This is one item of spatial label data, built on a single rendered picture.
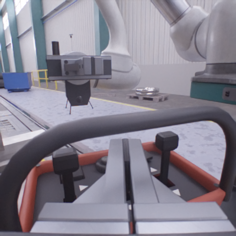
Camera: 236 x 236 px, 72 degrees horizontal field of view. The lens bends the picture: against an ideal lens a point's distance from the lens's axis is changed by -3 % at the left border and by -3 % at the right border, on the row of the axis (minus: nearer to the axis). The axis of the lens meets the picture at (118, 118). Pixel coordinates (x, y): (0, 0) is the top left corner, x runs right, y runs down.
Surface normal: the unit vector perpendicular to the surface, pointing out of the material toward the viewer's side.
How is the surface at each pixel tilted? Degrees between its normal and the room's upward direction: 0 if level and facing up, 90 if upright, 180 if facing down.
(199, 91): 90
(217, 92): 90
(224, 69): 85
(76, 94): 90
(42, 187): 0
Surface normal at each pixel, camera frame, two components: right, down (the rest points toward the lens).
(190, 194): -0.01, -0.96
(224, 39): -0.78, 0.18
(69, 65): -0.62, 0.22
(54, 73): 0.36, 0.25
